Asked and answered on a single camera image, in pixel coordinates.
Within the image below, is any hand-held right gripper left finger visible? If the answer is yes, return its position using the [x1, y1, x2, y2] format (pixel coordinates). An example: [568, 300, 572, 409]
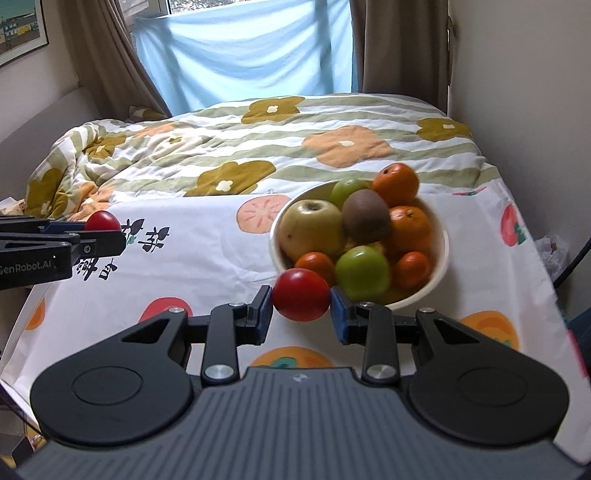
[121, 285, 273, 384]

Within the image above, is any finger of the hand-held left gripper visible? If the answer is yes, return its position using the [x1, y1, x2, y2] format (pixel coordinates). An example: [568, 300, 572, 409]
[0, 229, 127, 260]
[0, 216, 90, 234]

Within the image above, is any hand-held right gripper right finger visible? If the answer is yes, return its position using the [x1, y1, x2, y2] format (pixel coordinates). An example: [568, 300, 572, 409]
[330, 286, 481, 384]

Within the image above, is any small red tomato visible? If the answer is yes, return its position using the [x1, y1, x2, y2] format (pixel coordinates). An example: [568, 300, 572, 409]
[272, 269, 332, 322]
[85, 211, 122, 233]

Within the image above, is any large green apple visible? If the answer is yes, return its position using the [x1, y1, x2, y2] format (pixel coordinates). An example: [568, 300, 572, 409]
[335, 246, 392, 301]

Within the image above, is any small mandarin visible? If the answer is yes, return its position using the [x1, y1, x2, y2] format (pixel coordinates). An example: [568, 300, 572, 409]
[294, 252, 336, 286]
[392, 251, 434, 291]

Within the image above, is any yellow apple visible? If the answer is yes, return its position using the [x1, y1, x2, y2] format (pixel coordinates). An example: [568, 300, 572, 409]
[278, 199, 346, 263]

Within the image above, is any brown kiwi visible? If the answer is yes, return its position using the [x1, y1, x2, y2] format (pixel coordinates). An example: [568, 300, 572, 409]
[342, 189, 392, 243]

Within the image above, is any cream and yellow bowl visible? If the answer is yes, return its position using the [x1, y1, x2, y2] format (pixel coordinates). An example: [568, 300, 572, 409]
[269, 179, 450, 311]

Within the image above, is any large orange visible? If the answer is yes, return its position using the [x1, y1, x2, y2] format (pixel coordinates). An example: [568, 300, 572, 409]
[372, 163, 420, 208]
[388, 206, 433, 259]

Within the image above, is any small green apple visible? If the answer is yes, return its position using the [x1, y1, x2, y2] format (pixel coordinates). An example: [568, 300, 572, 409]
[329, 178, 370, 208]

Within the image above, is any white fruit-print cloth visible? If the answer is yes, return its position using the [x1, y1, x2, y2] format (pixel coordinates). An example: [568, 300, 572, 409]
[0, 178, 578, 453]

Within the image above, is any grey headboard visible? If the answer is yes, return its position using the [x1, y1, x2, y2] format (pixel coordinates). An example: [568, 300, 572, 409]
[0, 88, 102, 204]

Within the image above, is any patterned pillow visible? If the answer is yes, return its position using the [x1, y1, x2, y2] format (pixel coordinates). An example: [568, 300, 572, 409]
[129, 105, 167, 121]

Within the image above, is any floral striped quilt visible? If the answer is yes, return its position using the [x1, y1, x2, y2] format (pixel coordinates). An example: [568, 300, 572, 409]
[25, 92, 502, 222]

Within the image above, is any brown curtain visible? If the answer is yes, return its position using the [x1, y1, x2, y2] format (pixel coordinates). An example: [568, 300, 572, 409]
[348, 0, 455, 116]
[55, 0, 171, 121]

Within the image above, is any crumpled plastic bag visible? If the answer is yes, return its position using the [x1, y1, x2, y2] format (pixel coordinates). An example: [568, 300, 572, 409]
[536, 234, 573, 278]

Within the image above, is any light blue sheet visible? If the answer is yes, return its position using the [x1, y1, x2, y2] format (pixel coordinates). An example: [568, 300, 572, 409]
[134, 0, 361, 116]

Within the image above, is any window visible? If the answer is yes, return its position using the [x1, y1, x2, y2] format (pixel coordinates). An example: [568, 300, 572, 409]
[115, 0, 324, 14]

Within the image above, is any framed wall poster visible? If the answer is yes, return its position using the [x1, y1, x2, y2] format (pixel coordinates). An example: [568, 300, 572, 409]
[0, 0, 49, 68]

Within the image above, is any black cable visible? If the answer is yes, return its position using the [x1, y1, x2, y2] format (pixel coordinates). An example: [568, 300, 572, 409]
[551, 240, 591, 287]

